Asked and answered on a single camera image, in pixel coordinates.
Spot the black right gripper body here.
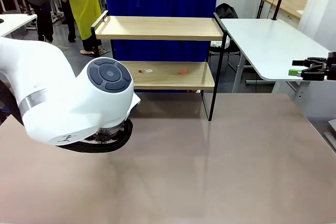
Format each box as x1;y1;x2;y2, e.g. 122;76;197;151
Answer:
325;51;336;81

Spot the two-tier wood and black shelf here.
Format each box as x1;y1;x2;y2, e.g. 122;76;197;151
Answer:
90;10;229;122

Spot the white side table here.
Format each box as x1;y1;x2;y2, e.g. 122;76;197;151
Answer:
219;18;336;101

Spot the wooden desk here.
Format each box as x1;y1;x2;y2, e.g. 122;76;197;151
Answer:
261;0;308;20

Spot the black office chair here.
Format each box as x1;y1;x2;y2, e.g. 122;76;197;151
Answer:
209;3;259;86

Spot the person in yellow apron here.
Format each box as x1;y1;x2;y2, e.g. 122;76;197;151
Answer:
48;0;106;57

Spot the white desk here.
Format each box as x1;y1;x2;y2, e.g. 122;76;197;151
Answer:
0;13;38;38

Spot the grey metal rail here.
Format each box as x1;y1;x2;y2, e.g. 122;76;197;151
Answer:
322;131;336;154

